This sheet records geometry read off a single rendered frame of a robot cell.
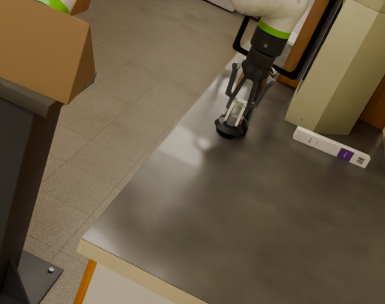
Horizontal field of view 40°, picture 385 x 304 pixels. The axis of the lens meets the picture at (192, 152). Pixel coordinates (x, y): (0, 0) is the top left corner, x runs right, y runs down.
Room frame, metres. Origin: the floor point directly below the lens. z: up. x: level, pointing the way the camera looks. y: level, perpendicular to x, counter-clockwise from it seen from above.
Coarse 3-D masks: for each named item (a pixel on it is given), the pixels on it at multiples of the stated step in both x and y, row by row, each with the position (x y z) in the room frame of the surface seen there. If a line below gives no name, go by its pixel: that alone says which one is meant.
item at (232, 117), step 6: (234, 114) 1.45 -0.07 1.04; (216, 120) 1.44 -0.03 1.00; (222, 120) 1.44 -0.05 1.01; (228, 120) 1.43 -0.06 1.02; (234, 120) 1.43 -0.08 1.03; (216, 126) 1.41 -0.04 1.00; (222, 126) 1.41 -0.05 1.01; (228, 126) 1.42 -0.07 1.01; (234, 126) 1.43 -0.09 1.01; (240, 126) 1.45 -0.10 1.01; (222, 132) 1.40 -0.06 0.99; (228, 132) 1.40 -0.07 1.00; (234, 132) 1.41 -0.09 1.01; (240, 132) 1.42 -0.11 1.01; (228, 138) 1.41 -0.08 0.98; (234, 138) 1.42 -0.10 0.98
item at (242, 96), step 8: (272, 72) 1.56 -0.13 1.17; (240, 80) 1.55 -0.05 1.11; (248, 80) 1.53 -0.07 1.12; (264, 80) 1.54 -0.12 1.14; (248, 88) 1.53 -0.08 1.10; (240, 96) 1.53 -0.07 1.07; (248, 96) 1.53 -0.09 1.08; (256, 96) 1.53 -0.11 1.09; (240, 104) 1.53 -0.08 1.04; (224, 112) 1.56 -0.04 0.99; (232, 112) 1.53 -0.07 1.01; (248, 112) 1.53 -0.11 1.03; (240, 120) 1.53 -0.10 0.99; (248, 120) 1.54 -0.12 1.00
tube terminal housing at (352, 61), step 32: (352, 0) 1.82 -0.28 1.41; (384, 0) 1.80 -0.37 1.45; (352, 32) 1.81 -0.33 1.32; (384, 32) 1.85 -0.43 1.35; (320, 64) 1.81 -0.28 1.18; (352, 64) 1.81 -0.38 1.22; (384, 64) 1.91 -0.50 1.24; (320, 96) 1.81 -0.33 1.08; (352, 96) 1.87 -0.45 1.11; (320, 128) 1.82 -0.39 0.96
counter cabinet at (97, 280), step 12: (96, 264) 0.80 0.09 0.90; (84, 276) 0.81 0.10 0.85; (96, 276) 0.80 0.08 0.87; (108, 276) 0.80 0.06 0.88; (120, 276) 0.80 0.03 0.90; (84, 288) 0.81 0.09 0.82; (96, 288) 0.80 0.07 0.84; (108, 288) 0.80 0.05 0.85; (120, 288) 0.80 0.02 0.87; (132, 288) 0.80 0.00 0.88; (144, 288) 0.79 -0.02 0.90; (84, 300) 0.80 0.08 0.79; (96, 300) 0.80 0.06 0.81; (108, 300) 0.80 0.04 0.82; (120, 300) 0.80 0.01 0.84; (132, 300) 0.79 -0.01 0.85; (144, 300) 0.79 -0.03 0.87; (156, 300) 0.79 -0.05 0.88; (168, 300) 0.79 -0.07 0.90
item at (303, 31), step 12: (312, 0) 2.14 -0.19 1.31; (324, 0) 2.13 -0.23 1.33; (336, 0) 2.12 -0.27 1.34; (312, 12) 2.14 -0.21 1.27; (252, 24) 2.18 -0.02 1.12; (300, 24) 2.14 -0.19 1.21; (312, 24) 2.13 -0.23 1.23; (324, 24) 2.13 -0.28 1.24; (300, 36) 2.14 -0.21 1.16; (288, 48) 2.14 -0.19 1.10; (300, 48) 2.13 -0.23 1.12; (276, 60) 2.15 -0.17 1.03; (288, 60) 2.14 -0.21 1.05
